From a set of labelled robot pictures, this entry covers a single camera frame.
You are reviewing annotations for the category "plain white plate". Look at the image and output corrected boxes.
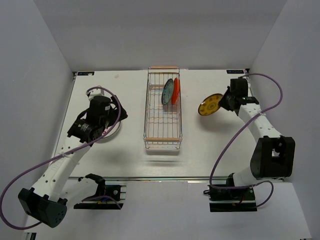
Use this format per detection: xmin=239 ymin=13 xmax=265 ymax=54
xmin=97 ymin=121 xmax=122 ymax=144

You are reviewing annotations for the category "yellow patterned plate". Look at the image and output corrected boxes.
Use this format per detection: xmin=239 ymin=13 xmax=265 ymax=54
xmin=197 ymin=93 xmax=223 ymax=117

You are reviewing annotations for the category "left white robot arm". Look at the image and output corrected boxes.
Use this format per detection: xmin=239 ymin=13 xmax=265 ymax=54
xmin=18 ymin=95 xmax=128 ymax=228

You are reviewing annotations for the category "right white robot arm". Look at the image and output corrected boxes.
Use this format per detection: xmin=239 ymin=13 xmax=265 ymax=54
xmin=219 ymin=77 xmax=296 ymax=200

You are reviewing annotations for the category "right blue table label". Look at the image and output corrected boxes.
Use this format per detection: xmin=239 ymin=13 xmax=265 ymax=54
xmin=226 ymin=69 xmax=245 ymax=75

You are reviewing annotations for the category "blue table label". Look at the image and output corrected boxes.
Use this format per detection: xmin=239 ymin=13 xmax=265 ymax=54
xmin=77 ymin=71 xmax=95 ymax=76
xmin=226 ymin=69 xmax=245 ymax=75

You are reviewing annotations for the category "left blue table label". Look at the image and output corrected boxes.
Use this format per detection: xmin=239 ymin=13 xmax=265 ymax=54
xmin=77 ymin=71 xmax=95 ymax=76

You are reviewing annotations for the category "orange plate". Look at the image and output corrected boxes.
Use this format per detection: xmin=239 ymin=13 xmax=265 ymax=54
xmin=171 ymin=77 xmax=180 ymax=105

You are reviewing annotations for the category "teal patterned plate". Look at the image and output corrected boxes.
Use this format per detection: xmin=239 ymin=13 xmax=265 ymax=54
xmin=161 ymin=78 xmax=174 ymax=105

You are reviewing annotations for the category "metal wire dish rack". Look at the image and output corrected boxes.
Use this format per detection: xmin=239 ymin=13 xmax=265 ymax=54
xmin=143 ymin=66 xmax=183 ymax=152

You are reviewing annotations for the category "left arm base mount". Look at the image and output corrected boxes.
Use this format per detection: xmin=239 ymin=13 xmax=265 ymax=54
xmin=73 ymin=173 xmax=127 ymax=210

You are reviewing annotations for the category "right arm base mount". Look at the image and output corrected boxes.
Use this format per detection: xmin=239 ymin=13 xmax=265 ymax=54
xmin=203 ymin=185 xmax=257 ymax=213

